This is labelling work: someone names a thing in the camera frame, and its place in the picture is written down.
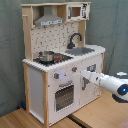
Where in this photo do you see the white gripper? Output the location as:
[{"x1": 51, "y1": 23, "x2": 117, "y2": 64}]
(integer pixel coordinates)
[{"x1": 81, "y1": 70, "x2": 103, "y2": 85}]

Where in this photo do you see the white oven door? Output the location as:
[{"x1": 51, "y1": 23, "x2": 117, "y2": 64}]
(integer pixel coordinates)
[{"x1": 48, "y1": 75, "x2": 80, "y2": 124}]

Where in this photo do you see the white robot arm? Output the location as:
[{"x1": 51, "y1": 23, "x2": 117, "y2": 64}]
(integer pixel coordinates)
[{"x1": 81, "y1": 70, "x2": 128, "y2": 103}]

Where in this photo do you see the wooden toy kitchen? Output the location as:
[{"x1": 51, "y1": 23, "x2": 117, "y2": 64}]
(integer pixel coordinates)
[{"x1": 22, "y1": 2, "x2": 105, "y2": 128}]

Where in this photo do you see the white fridge door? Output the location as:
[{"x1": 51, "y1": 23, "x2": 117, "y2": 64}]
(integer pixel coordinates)
[{"x1": 79, "y1": 55, "x2": 102, "y2": 107}]

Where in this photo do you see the red right stove knob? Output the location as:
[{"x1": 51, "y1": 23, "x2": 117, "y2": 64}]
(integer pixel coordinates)
[{"x1": 72, "y1": 66, "x2": 78, "y2": 72}]

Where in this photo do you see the red stove knob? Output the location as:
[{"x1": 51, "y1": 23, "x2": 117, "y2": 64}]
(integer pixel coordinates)
[
  {"x1": 54, "y1": 73, "x2": 60, "y2": 79},
  {"x1": 72, "y1": 66, "x2": 78, "y2": 72}
]

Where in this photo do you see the grey toy sink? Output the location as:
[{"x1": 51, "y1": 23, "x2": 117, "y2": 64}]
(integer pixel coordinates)
[{"x1": 66, "y1": 47, "x2": 94, "y2": 56}]

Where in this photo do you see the red left stove knob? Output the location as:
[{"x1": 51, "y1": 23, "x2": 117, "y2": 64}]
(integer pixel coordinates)
[{"x1": 54, "y1": 73, "x2": 60, "y2": 79}]

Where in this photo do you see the black toy faucet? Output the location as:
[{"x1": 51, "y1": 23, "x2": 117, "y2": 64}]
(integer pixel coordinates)
[{"x1": 67, "y1": 33, "x2": 82, "y2": 49}]

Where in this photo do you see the black toy stovetop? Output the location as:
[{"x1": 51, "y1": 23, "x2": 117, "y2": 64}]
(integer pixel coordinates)
[{"x1": 34, "y1": 53, "x2": 71, "y2": 66}]

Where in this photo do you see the silver toy pot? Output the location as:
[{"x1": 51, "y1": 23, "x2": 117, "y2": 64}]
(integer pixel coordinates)
[{"x1": 39, "y1": 51, "x2": 54, "y2": 62}]

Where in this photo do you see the toy microwave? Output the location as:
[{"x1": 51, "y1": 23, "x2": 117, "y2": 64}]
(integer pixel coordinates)
[{"x1": 67, "y1": 3, "x2": 89, "y2": 21}]

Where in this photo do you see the grey range hood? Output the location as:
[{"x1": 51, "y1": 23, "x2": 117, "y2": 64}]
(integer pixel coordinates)
[{"x1": 35, "y1": 6, "x2": 64, "y2": 27}]

